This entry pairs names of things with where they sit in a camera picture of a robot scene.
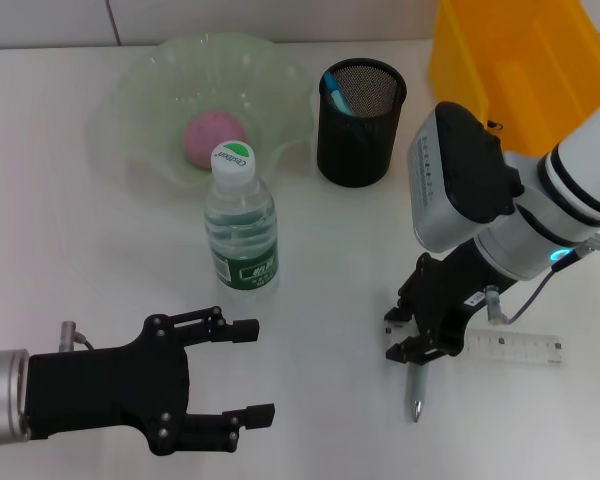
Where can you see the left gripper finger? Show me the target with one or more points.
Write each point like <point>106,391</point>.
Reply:
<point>245,331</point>
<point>261,415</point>

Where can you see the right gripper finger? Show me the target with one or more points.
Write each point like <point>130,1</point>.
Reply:
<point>412,350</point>
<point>402,312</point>

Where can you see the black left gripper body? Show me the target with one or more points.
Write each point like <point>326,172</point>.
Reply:
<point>110,390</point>

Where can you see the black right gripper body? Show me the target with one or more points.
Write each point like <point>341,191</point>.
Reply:
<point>445,295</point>

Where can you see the clear plastic ruler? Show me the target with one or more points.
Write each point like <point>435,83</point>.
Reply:
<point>520,346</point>

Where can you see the green label water bottle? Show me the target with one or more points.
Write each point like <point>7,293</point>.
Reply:
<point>240,240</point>

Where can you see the pink peach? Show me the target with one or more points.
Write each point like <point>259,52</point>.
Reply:
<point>202,135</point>

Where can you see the blue sheathed scissors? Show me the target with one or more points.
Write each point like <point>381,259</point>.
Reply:
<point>337,92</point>

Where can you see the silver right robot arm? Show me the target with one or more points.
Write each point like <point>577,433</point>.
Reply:
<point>455,190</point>

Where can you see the silver grey ballpoint pen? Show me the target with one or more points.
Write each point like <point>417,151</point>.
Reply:
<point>419,390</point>

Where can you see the black mesh pen holder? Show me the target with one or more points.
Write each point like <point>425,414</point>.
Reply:
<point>355,150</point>

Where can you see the green glass fruit bowl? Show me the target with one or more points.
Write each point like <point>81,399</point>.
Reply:
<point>145,100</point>

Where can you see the yellow plastic bin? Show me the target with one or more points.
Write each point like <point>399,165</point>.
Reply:
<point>530,75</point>

